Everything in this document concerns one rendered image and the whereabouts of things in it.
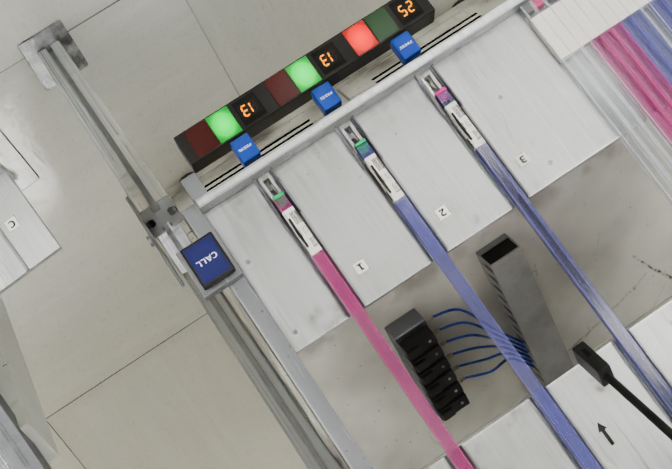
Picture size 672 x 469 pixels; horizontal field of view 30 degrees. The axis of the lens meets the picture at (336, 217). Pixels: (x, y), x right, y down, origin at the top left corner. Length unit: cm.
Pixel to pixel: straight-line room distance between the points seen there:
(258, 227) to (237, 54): 79
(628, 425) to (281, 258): 41
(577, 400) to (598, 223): 49
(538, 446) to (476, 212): 26
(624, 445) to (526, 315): 43
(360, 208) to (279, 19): 81
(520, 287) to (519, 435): 41
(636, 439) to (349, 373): 49
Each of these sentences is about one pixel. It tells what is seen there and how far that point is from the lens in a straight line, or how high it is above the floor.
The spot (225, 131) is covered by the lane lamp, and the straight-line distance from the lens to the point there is 145.
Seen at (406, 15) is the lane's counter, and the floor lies 66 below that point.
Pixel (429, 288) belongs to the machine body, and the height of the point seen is 62.
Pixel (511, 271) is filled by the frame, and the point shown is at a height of 66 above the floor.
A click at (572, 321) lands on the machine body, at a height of 62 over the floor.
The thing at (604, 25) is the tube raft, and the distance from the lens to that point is 149.
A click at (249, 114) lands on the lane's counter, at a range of 145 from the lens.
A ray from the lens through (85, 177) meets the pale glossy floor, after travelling 216.
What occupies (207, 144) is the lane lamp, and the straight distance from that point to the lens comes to 145.
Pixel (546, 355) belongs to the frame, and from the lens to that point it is 181.
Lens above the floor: 194
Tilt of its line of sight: 56 degrees down
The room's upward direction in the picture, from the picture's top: 136 degrees clockwise
